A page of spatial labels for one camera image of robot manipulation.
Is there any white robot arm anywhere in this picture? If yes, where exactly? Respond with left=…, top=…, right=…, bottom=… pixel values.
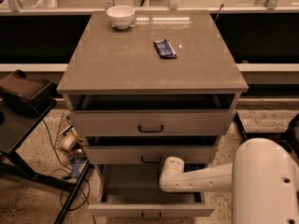
left=160, top=138, right=299, bottom=224

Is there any grey drawer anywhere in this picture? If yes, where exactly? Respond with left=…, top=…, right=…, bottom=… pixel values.
left=69, top=110, right=235, bottom=136
left=85, top=136, right=220, bottom=164
left=89, top=163, right=214, bottom=220

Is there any white bowl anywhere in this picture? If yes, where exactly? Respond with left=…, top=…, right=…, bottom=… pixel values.
left=107, top=6, right=135, bottom=29

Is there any tape roll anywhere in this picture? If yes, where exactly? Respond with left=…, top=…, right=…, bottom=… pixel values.
left=61, top=133, right=77, bottom=151

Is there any grey drawer cabinet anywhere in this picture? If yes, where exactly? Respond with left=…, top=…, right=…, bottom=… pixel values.
left=56, top=9, right=249, bottom=173

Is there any wire basket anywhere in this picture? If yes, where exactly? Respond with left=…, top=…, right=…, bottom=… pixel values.
left=54, top=110, right=85, bottom=159

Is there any brown box on table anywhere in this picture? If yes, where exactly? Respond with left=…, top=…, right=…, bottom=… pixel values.
left=0, top=70, right=53, bottom=114

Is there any black side table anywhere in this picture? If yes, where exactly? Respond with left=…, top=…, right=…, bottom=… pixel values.
left=0, top=100, right=91, bottom=224

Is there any black chair base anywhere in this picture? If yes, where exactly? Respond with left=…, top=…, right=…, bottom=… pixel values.
left=234, top=113, right=299, bottom=159

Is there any blue snack packet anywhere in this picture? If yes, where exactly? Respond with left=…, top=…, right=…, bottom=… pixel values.
left=153, top=39, right=177, bottom=59

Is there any black cable on floor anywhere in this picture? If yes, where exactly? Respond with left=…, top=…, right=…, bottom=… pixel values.
left=40, top=117, right=97, bottom=224

